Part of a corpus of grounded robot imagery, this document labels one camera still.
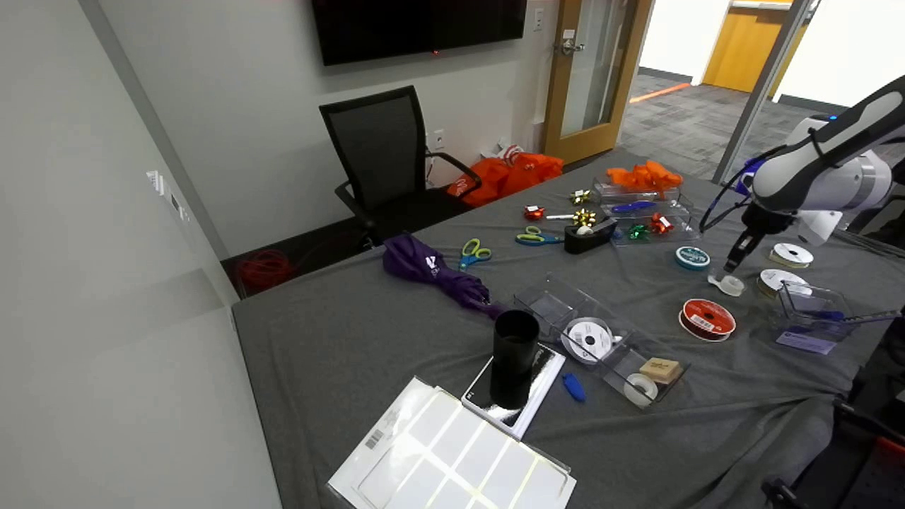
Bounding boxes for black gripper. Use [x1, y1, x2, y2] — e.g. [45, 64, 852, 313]
[721, 207, 792, 282]

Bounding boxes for clear case with bows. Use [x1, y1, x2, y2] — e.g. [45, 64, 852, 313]
[592, 177, 703, 244]

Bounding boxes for clear three-segment plastic case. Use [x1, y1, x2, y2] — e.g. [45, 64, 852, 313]
[526, 276, 691, 412]

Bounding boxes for plain white ribbon spool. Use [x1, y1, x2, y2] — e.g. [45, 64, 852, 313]
[758, 265, 813, 297]
[768, 241, 817, 269]

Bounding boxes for teal round lid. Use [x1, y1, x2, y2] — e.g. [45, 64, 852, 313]
[670, 244, 717, 272]

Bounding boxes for blue bin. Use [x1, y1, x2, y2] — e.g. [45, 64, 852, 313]
[732, 153, 770, 194]

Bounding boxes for small clear plastic box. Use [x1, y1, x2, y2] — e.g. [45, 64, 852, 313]
[773, 280, 899, 358]

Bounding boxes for blue gift bow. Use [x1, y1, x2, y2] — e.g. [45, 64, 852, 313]
[605, 198, 660, 217]

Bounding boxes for orange tissue cloth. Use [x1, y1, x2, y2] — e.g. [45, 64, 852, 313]
[605, 159, 688, 194]

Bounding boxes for blue pen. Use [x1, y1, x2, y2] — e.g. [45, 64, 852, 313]
[800, 307, 899, 327]

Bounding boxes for wooden stamp block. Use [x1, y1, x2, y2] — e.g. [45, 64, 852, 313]
[639, 354, 688, 385]

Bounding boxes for black tape dispenser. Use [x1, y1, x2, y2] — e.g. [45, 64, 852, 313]
[564, 217, 621, 253]

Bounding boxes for white ribbon spool with barcode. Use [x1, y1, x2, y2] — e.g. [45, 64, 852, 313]
[561, 316, 621, 368]

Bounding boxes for yellow wooden door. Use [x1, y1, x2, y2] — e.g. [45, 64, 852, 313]
[703, 3, 806, 97]

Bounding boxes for teal yellow scissors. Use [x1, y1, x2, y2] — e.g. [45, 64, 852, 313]
[516, 222, 565, 249]

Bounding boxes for blue clip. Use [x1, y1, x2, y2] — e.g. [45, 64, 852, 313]
[561, 369, 589, 408]

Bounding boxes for white shallow tray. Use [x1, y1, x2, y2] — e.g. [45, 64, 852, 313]
[459, 341, 570, 442]

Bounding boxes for orange bag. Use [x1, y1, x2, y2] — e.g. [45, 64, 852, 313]
[444, 149, 565, 210]

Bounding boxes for wooden door with glass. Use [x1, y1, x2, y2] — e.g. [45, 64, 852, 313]
[541, 0, 657, 166]

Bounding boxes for black cylinder cup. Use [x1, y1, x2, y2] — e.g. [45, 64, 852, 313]
[490, 307, 544, 409]

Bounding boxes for purple ribbon bundle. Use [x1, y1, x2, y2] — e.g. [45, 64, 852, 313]
[379, 232, 505, 319]

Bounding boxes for white label sheets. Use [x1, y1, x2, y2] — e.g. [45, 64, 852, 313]
[326, 376, 577, 509]

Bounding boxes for black mesh office chair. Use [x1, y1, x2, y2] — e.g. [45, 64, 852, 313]
[316, 81, 486, 249]

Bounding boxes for gray table cloth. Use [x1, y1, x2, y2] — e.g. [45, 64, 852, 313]
[230, 149, 905, 509]

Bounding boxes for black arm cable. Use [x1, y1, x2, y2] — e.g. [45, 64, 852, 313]
[700, 153, 758, 234]

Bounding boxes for metal glass door frame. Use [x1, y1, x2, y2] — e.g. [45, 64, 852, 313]
[711, 0, 823, 186]

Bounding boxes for black wall television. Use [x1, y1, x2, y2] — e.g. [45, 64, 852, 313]
[309, 0, 529, 67]

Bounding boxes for red cable coil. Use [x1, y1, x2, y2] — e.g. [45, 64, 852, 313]
[234, 249, 300, 294]

